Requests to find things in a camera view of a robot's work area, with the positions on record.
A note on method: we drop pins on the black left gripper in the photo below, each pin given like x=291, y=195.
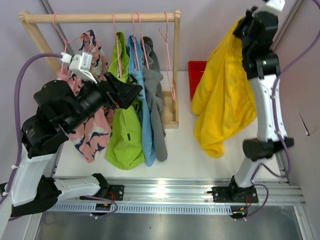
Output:
x=123, y=93

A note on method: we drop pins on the pink hanger of blue shorts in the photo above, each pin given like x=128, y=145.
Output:
x=134, y=43

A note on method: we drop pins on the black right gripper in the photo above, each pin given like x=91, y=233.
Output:
x=249, y=16

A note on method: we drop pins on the pink wire hanger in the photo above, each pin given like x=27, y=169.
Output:
x=165, y=49

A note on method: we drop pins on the pink hanger of grey shorts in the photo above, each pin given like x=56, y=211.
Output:
x=142, y=40

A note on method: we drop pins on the red plastic tray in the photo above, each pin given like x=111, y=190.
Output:
x=195, y=72

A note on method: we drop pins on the pink shark print shorts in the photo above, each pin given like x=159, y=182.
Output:
x=93, y=136

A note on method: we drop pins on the yellow shorts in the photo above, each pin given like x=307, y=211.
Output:
x=223, y=101

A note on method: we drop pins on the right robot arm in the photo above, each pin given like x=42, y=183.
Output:
x=262, y=66

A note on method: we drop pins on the pink hanger of green shorts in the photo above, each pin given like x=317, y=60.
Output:
x=117, y=46

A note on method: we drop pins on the aluminium mounting rail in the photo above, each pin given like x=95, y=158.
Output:
x=195, y=191

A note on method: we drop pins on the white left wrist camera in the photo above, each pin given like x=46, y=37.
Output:
x=80, y=64

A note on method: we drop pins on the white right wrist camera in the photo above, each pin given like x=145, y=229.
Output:
x=273, y=6

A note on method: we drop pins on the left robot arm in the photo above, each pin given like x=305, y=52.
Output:
x=29, y=191

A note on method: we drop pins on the slotted cable duct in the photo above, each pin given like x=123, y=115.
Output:
x=142, y=208

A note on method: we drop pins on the lime green shorts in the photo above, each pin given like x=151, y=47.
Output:
x=124, y=149

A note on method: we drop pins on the light blue shorts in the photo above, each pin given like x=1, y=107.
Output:
x=143, y=112

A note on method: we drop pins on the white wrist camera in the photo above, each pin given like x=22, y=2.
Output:
x=80, y=64
x=273, y=6

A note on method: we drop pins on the grey shorts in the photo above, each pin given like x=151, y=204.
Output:
x=155, y=99

